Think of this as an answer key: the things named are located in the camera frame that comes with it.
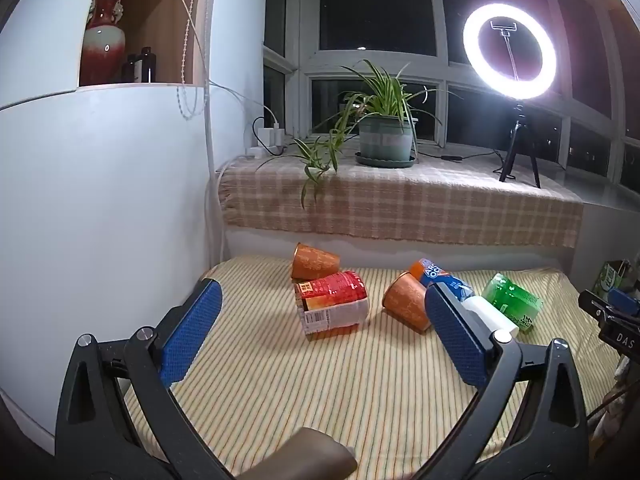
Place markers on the green bottle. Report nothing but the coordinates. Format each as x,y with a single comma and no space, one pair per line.
515,300

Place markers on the brown rounded object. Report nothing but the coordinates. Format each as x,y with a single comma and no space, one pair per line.
310,452

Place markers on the green carton box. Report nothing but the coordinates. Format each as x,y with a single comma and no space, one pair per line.
612,275

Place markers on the orange paper cup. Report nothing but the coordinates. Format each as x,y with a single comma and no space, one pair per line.
406,300
314,261

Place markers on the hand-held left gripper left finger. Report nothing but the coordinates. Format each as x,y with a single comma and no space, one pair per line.
191,331

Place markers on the dark bottle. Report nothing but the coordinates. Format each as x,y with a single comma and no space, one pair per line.
131,69
148,65

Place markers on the white power strip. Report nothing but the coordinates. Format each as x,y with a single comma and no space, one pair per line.
260,151

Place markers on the red and white vase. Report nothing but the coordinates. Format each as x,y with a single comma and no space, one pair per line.
102,45

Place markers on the checked beige cloth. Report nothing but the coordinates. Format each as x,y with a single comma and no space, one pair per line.
425,200

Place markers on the spider plant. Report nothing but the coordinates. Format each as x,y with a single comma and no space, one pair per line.
380,95

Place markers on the white cabinet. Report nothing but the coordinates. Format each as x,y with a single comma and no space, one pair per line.
100,185

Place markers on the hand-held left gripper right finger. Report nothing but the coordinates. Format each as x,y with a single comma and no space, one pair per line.
454,335

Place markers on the green flower pot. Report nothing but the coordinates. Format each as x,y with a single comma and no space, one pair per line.
386,139

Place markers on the green pot saucer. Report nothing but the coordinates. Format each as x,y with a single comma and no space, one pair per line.
385,162

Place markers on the striped yellow mat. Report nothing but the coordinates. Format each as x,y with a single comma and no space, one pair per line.
310,390

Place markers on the red snack box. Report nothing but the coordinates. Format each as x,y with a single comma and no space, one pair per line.
332,302

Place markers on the black tripod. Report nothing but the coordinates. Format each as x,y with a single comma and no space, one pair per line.
519,135

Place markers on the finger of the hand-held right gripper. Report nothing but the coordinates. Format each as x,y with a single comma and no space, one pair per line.
622,300

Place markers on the white charger plug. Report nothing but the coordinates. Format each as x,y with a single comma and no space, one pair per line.
274,136

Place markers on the white window frame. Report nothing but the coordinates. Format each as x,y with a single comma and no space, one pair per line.
440,35

